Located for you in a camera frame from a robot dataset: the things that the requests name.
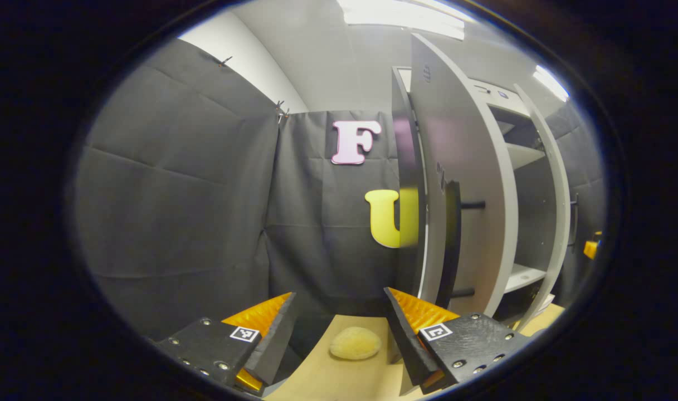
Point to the grey cabinet door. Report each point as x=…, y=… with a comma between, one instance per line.
x=562, y=223
x=472, y=167

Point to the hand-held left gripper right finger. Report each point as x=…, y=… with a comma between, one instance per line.
x=405, y=340

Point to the round beige coaster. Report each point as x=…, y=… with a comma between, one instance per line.
x=355, y=342

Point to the small ceiling light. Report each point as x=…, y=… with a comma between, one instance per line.
x=551, y=83

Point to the large ceiling light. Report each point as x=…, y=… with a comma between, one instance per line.
x=400, y=16

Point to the black backdrop cloth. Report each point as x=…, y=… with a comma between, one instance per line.
x=177, y=195

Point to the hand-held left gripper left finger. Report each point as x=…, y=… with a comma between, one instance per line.
x=277, y=340

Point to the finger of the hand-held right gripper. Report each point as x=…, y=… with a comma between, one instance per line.
x=590, y=248

